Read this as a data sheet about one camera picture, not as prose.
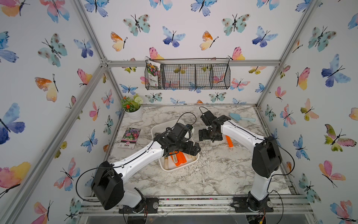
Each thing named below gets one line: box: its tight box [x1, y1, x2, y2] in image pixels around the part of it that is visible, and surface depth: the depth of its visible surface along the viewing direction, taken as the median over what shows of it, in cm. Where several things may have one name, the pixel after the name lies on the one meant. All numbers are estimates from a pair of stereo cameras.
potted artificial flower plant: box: [120, 93, 144, 120], surface depth 105 cm
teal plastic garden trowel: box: [229, 112, 256, 122], surface depth 113 cm
